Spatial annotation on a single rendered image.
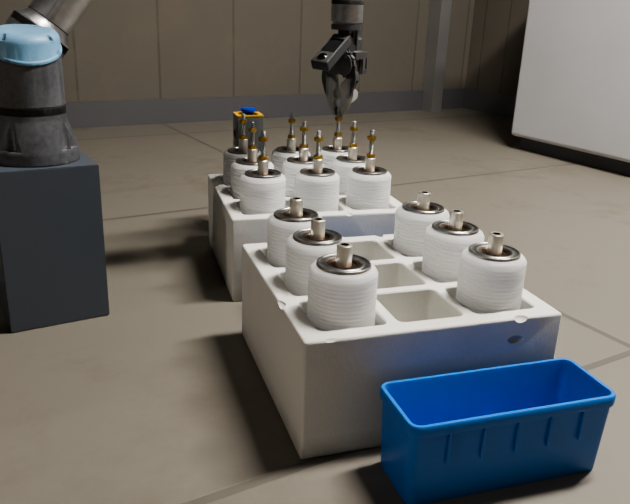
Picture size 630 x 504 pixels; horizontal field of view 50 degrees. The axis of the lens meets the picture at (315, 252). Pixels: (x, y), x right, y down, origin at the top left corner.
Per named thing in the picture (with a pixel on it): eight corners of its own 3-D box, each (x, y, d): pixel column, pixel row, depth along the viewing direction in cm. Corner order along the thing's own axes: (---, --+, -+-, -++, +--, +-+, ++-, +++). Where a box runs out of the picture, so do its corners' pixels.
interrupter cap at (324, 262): (326, 279, 88) (326, 274, 88) (309, 259, 95) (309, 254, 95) (379, 274, 91) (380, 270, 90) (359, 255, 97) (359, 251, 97)
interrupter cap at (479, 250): (484, 265, 95) (485, 261, 95) (458, 248, 102) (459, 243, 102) (530, 261, 98) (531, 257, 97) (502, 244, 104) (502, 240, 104)
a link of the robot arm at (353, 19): (353, 4, 153) (323, 3, 157) (352, 26, 155) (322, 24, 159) (369, 5, 159) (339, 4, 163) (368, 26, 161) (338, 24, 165)
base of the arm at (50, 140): (-2, 170, 115) (-9, 111, 112) (-13, 153, 127) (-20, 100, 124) (88, 163, 123) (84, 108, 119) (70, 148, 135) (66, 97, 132)
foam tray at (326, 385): (300, 461, 92) (304, 342, 86) (241, 334, 127) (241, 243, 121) (544, 419, 104) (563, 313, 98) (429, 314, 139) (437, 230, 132)
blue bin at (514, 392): (404, 512, 83) (412, 430, 79) (370, 458, 93) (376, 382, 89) (605, 472, 92) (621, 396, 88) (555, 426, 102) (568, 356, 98)
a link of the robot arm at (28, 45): (-3, 110, 114) (-14, 25, 110) (-8, 99, 125) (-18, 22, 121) (71, 108, 119) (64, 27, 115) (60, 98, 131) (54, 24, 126)
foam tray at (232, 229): (232, 302, 140) (232, 219, 134) (208, 241, 176) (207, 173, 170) (406, 288, 151) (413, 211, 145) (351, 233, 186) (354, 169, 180)
